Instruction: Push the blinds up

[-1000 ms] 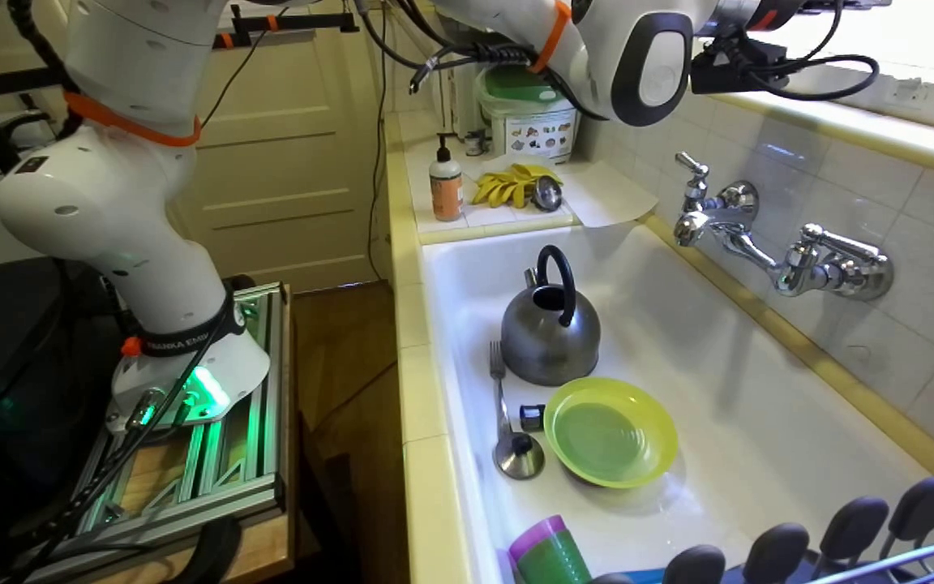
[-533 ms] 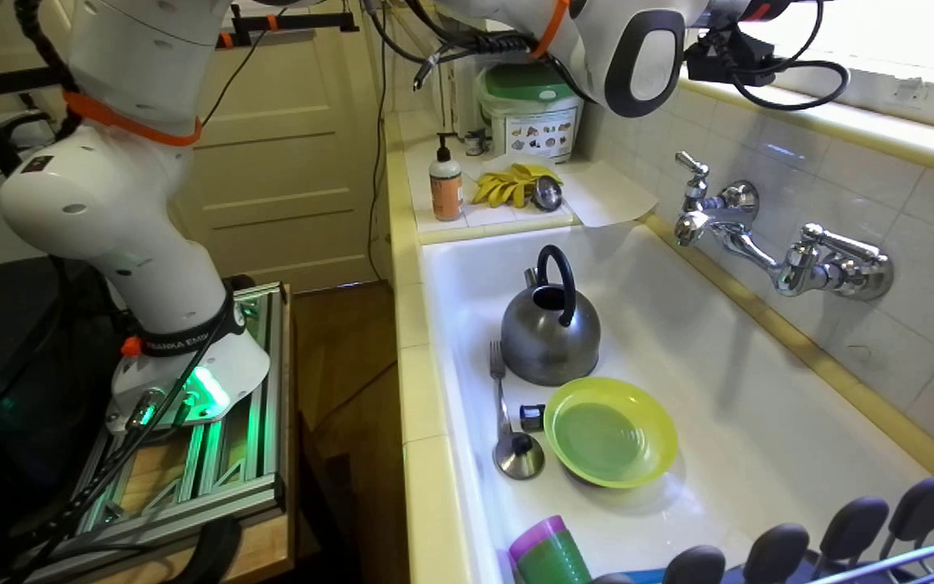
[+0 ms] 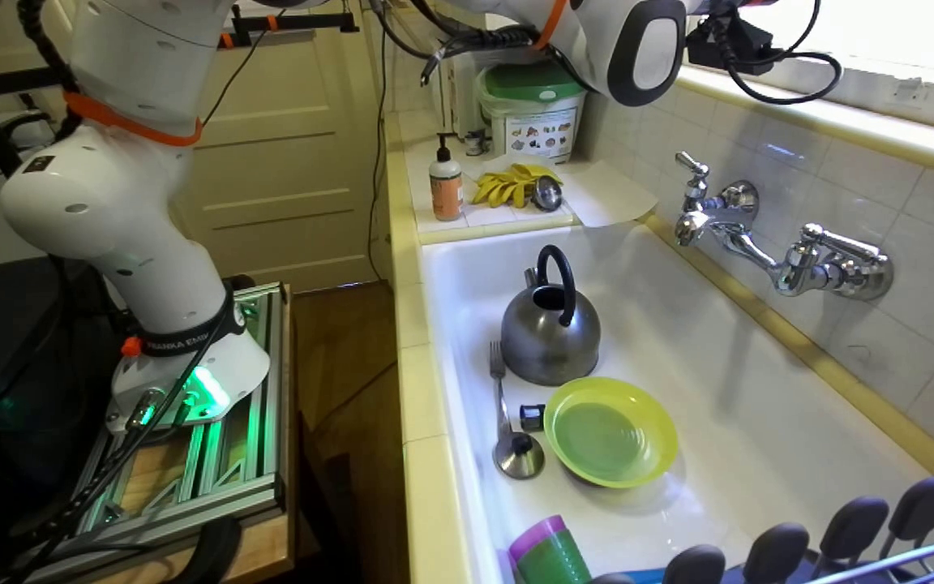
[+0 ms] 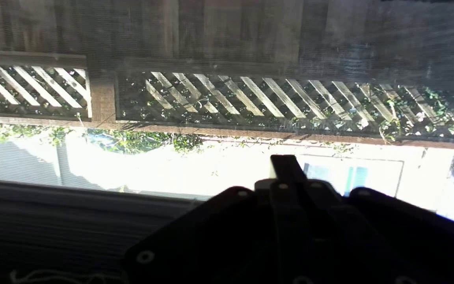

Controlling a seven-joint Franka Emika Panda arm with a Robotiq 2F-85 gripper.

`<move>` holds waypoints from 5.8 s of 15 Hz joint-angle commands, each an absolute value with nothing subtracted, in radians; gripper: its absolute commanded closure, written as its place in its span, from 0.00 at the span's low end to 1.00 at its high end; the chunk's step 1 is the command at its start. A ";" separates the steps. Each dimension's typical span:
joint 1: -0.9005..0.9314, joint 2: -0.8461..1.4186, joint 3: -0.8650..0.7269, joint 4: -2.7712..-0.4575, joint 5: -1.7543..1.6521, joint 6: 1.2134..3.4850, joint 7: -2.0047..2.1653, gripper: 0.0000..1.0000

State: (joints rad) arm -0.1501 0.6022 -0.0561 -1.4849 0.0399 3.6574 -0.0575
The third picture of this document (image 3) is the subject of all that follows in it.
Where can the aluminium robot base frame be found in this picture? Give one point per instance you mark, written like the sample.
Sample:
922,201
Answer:
234,457

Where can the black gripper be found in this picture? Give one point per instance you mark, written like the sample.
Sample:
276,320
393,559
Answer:
731,33

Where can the container with green lid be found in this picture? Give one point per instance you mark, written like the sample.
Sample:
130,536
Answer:
535,109

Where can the black case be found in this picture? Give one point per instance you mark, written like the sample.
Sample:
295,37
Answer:
14,367

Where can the cream panelled door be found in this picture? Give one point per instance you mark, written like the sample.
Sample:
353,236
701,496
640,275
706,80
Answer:
285,182

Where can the blue dish rack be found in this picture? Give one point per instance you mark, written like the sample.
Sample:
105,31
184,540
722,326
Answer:
801,553

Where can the small black square item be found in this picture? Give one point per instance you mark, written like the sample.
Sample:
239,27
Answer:
534,417

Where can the white counter mat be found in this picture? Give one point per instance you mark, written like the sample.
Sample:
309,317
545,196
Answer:
607,196

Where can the purple and green cup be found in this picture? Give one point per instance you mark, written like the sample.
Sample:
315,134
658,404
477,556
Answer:
549,553

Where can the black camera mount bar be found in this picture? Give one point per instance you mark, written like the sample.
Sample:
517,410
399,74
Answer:
292,21

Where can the wooden table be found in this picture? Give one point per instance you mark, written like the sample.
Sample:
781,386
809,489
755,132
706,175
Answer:
261,547

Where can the white ceramic sink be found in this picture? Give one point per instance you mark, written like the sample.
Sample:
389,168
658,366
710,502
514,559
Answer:
706,357

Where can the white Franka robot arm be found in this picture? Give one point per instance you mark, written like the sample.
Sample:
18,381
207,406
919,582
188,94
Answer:
130,215

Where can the yellow-green plastic bowl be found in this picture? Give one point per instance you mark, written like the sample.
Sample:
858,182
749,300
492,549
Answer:
612,435

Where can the orange soap dispenser bottle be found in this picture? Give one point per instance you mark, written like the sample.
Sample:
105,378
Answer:
445,196

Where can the steel ladle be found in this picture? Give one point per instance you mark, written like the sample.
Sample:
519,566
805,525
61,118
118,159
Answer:
517,457

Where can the chrome wall faucet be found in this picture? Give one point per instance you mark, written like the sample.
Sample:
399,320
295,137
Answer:
812,260

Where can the round metal sink strainer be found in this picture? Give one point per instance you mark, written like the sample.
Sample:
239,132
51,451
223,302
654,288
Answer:
545,196

